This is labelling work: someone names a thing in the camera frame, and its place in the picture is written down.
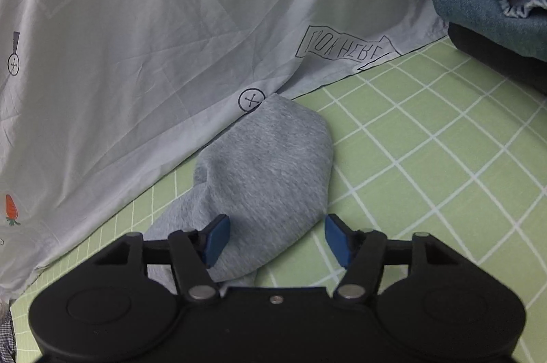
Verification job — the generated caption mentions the folded blue denim jeans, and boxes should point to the folded blue denim jeans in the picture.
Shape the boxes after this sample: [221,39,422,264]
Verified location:
[432,0,546,61]

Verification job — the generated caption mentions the light grey printed sheet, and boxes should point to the light grey printed sheet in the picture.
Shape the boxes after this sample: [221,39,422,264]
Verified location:
[1,0,445,303]

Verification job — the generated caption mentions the folded black garment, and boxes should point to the folded black garment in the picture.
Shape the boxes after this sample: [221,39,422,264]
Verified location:
[447,22,546,94]

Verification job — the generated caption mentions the blue plaid shirt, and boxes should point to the blue plaid shirt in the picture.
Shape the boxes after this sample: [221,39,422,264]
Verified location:
[0,303,17,363]

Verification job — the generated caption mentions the grey knit garment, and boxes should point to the grey knit garment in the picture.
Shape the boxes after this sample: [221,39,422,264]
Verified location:
[144,95,334,286]

